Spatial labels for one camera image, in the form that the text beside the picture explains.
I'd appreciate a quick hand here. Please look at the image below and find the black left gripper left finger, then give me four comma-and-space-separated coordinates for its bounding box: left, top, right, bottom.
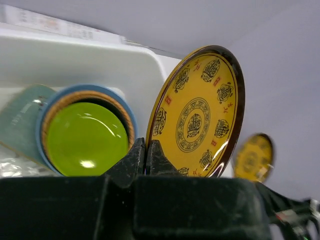
102, 137, 145, 188

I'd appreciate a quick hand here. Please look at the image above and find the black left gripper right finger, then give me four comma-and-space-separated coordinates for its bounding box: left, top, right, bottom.
145, 140, 181, 176

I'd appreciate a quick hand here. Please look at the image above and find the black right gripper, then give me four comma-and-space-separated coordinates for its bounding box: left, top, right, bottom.
257, 182, 320, 240

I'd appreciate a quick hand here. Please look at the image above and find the yellow patterned plate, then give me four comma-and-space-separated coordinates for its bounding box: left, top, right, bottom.
145, 45, 246, 178
232, 132, 275, 183

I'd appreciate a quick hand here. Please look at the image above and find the lime green round plate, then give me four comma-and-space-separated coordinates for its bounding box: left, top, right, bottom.
45, 102, 129, 177

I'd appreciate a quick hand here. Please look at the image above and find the yellow patterned plate front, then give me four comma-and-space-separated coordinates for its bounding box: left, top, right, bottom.
145, 45, 246, 178

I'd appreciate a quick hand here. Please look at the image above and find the woven wicker round plate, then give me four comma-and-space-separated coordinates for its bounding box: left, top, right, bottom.
41, 90, 136, 161

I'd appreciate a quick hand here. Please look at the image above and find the light blue round plate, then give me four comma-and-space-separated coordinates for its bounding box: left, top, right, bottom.
35, 83, 139, 177

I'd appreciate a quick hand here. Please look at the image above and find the pale green rectangular dish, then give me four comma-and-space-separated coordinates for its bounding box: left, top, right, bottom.
0, 84, 56, 166

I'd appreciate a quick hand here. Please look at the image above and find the black round plate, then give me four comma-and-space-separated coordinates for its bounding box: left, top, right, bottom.
90, 98, 132, 145

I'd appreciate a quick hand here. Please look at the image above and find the white plastic bin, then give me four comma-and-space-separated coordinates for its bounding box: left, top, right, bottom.
0, 29, 168, 177

